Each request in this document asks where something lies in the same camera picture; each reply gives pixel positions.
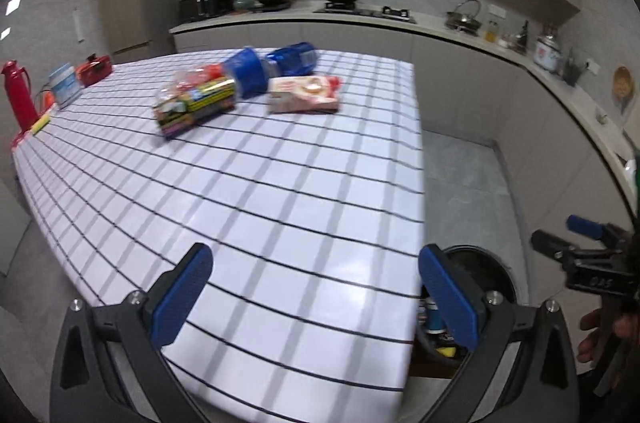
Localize white blue paper cup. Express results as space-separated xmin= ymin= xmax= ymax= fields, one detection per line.
xmin=423 ymin=297 xmax=447 ymax=335

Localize yellow sponge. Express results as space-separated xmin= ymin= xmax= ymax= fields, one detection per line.
xmin=435 ymin=343 xmax=457 ymax=359

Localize clear bag with red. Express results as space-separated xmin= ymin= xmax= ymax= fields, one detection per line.
xmin=156 ymin=63 xmax=224 ymax=101

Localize yellow green drink can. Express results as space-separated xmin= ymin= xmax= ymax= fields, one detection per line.
xmin=152 ymin=76 xmax=236 ymax=138

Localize pink snack packet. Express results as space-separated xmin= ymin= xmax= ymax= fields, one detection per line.
xmin=268 ymin=75 xmax=341 ymax=114

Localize blue pepsi can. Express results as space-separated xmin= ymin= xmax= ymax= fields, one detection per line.
xmin=262 ymin=42 xmax=318 ymax=77

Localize black trash bucket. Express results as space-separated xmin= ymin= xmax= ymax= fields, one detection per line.
xmin=418 ymin=244 xmax=516 ymax=355

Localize person right hand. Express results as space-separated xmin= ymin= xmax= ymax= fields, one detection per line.
xmin=576 ymin=307 xmax=639 ymax=363

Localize lower counter cabinets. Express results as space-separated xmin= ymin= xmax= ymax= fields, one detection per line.
xmin=170 ymin=11 xmax=636 ymax=237

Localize small white bowl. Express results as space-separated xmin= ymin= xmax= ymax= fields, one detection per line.
xmin=594 ymin=108 xmax=608 ymax=125

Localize round bamboo basket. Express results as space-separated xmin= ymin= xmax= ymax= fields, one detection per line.
xmin=612 ymin=65 xmax=636 ymax=114

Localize black utensil holder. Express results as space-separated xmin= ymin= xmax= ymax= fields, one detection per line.
xmin=561 ymin=48 xmax=588 ymax=87

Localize white rice cooker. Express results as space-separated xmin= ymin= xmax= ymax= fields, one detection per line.
xmin=533 ymin=34 xmax=561 ymax=73

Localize dark wine bottle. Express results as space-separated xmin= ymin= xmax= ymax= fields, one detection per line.
xmin=513 ymin=21 xmax=528 ymax=56

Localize yellow oil bottle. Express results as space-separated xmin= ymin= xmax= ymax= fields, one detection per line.
xmin=485 ymin=20 xmax=500 ymax=44

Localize small yellow sponge block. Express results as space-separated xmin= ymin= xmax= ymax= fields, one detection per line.
xmin=30 ymin=112 xmax=51 ymax=136

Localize metal kettle on burner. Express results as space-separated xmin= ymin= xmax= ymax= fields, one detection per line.
xmin=445 ymin=0 xmax=482 ymax=36

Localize small red pot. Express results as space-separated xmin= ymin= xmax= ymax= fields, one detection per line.
xmin=76 ymin=53 xmax=113 ymax=88

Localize white blue tissue canister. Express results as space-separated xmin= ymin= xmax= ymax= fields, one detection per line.
xmin=48 ymin=63 xmax=82 ymax=109

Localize red thermos jug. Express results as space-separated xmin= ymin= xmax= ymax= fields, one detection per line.
xmin=1 ymin=60 xmax=39 ymax=134

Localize black microwave oven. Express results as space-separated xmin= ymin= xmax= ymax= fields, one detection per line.
xmin=179 ymin=0 xmax=233 ymax=23

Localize beige refrigerator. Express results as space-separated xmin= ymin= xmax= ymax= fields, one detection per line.
xmin=98 ymin=0 xmax=182 ymax=63

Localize black gas stove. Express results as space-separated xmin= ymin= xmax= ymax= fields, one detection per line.
xmin=314 ymin=2 xmax=416 ymax=24

